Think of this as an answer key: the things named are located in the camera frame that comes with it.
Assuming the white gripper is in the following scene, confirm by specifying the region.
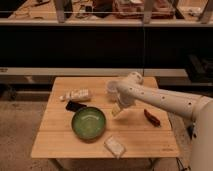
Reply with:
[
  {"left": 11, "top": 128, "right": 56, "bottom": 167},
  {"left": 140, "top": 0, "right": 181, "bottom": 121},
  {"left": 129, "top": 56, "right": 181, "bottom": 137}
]
[{"left": 111, "top": 92, "right": 134, "bottom": 117}]

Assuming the black eraser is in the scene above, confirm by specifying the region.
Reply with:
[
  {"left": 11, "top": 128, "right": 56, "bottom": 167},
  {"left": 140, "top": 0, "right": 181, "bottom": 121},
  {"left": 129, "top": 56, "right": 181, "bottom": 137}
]
[{"left": 66, "top": 101, "right": 85, "bottom": 112}]

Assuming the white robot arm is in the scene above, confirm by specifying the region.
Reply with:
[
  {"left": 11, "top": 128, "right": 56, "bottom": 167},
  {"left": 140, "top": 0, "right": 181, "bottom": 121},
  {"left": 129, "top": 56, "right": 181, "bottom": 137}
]
[{"left": 112, "top": 72, "right": 213, "bottom": 171}]

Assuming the white sponge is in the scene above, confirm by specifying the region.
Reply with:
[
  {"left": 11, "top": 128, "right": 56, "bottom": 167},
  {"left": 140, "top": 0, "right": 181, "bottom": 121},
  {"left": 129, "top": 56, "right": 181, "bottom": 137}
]
[{"left": 104, "top": 136, "right": 126, "bottom": 159}]

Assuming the green bowl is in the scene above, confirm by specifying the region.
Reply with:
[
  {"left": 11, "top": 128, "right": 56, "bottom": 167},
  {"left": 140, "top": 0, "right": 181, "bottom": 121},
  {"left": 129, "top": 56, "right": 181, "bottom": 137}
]
[{"left": 71, "top": 107, "right": 106, "bottom": 141}]

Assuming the white tube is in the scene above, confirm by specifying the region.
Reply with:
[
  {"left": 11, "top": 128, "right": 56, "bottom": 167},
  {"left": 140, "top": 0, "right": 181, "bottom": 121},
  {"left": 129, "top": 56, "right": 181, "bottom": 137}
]
[{"left": 59, "top": 89, "right": 92, "bottom": 102}]

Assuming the wooden table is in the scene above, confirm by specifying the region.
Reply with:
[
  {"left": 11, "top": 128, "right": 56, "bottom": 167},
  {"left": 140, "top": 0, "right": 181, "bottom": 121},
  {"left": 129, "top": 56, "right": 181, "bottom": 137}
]
[{"left": 31, "top": 77, "right": 179, "bottom": 158}]

